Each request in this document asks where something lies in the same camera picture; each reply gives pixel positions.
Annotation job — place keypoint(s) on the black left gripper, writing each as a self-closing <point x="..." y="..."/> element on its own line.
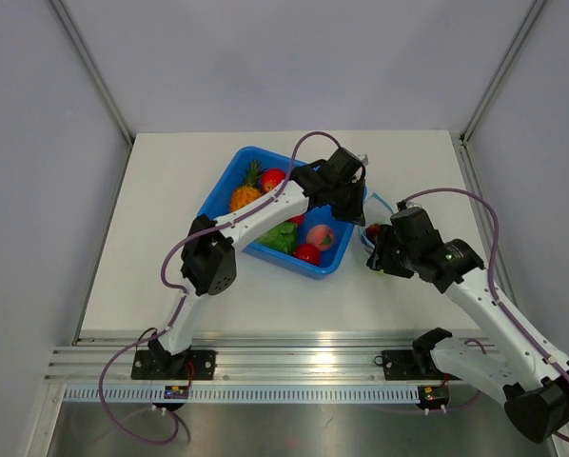
<point x="353" y="213"/>

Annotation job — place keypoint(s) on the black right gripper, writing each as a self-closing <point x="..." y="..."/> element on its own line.
<point x="381" y="255"/>

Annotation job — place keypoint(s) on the clear zip top bag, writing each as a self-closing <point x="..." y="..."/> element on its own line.
<point x="377" y="211"/>

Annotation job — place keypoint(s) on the dark red fruit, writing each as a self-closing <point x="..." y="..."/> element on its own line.
<point x="372" y="233"/>

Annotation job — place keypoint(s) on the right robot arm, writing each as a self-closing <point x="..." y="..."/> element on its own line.
<point x="531" y="382"/>

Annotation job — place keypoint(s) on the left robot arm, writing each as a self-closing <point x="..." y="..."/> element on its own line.
<point x="204" y="263"/>

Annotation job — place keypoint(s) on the blue plastic bin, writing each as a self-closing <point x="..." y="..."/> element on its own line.
<point x="217" y="203"/>

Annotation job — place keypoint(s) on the pink peach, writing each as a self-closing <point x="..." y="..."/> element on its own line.
<point x="321" y="237"/>

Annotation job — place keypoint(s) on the red apple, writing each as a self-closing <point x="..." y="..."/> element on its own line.
<point x="298" y="220"/>

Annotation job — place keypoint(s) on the red tomato front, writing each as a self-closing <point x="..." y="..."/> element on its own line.
<point x="308" y="253"/>

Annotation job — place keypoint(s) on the red tomato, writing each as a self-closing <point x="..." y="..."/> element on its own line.
<point x="270" y="179"/>
<point x="308" y="253"/>

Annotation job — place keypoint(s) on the green lettuce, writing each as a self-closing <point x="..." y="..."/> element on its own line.
<point x="282" y="238"/>

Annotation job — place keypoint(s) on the red tomato back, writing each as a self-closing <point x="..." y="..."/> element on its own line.
<point x="270" y="179"/>

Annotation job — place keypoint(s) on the orange pineapple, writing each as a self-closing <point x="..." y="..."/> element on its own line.
<point x="250" y="189"/>

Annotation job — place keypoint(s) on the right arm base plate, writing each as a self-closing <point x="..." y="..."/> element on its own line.
<point x="415" y="363"/>

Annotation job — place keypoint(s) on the aluminium mounting rail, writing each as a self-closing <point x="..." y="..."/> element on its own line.
<point x="293" y="358"/>

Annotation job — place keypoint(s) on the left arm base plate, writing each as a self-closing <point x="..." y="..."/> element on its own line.
<point x="194" y="365"/>

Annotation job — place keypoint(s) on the white slotted cable duct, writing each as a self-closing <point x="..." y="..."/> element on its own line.
<point x="221" y="394"/>

